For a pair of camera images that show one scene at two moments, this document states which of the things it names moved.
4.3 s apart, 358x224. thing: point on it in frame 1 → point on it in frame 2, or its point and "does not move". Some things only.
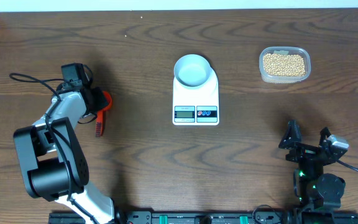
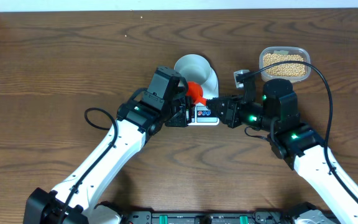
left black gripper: [102, 100] → [188, 109]
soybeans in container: [284, 65] does not move
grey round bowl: [192, 70] does not move
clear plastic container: [284, 65] does not move
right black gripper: [304, 151] → [230, 112]
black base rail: [221, 217] does not move
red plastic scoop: [99, 118] → [196, 91]
